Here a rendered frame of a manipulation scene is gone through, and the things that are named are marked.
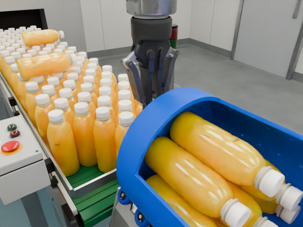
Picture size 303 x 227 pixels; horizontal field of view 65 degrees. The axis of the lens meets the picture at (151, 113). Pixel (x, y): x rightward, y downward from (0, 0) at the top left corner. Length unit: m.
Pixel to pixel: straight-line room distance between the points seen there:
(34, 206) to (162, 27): 0.58
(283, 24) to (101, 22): 3.07
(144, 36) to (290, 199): 0.36
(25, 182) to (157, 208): 0.32
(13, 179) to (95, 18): 4.38
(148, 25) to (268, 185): 0.31
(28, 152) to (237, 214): 0.43
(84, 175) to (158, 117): 0.42
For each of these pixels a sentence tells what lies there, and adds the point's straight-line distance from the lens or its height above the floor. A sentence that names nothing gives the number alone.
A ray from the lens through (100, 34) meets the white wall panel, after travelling 4.90.
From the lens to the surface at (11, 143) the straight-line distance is 0.61.
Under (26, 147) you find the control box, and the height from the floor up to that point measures 1.10.
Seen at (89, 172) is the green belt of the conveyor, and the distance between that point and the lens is 0.79.
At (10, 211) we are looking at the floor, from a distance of 2.05.
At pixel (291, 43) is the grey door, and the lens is 4.26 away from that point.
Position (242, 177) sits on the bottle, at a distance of 0.40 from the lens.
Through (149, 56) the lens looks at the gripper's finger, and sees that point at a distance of 0.45.
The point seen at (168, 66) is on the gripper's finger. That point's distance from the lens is 0.50.
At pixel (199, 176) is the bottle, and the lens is 0.41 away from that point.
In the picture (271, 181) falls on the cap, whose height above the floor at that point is 1.17.
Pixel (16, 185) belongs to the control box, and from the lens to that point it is 0.60.
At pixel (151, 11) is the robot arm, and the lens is 0.42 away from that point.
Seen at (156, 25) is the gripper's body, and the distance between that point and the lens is 0.43.
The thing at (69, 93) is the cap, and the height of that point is 1.10.
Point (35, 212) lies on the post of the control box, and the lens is 0.79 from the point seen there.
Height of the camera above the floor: 1.43
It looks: 30 degrees down
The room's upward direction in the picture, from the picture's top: straight up
